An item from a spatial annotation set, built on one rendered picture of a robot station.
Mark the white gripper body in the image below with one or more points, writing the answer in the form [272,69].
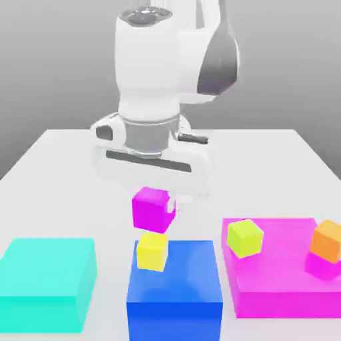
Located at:
[149,175]

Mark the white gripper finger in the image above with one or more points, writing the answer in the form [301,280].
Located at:
[171,204]

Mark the small magenta cube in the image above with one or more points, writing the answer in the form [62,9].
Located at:
[150,210]

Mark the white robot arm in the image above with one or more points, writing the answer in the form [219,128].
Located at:
[145,66]

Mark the small yellow cube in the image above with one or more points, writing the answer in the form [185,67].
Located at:
[151,251]

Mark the small lime cube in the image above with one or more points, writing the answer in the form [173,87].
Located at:
[245,238]

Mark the small orange cube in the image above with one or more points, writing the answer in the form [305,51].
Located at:
[327,241]

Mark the large blue box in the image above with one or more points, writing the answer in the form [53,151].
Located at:
[175,293]

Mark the large pink box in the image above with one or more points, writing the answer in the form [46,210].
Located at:
[279,282]

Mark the large cyan box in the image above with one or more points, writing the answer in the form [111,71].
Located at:
[45,277]

